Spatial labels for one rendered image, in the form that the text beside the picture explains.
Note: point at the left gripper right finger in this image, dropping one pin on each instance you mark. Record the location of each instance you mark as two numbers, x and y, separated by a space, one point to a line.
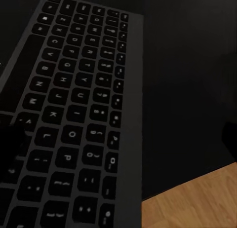
229 138

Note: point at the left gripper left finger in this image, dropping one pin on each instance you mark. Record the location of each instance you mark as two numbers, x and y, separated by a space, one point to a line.
12 138

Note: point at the desk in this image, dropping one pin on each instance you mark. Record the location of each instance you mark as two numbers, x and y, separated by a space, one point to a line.
189 83

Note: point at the keyboard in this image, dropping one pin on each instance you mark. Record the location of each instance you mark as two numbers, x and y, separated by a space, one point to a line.
74 82

